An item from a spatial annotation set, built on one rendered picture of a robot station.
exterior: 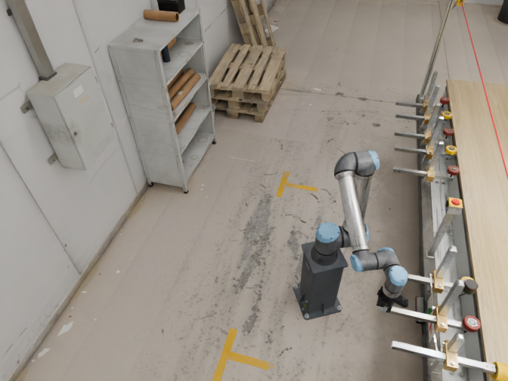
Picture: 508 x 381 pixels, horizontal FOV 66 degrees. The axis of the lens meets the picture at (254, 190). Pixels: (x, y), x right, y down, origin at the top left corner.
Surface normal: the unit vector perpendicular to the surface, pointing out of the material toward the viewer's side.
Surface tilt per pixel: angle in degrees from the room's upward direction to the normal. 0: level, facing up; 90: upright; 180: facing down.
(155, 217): 0
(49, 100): 90
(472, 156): 0
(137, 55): 90
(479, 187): 0
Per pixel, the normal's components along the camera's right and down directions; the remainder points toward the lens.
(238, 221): -0.03, -0.71
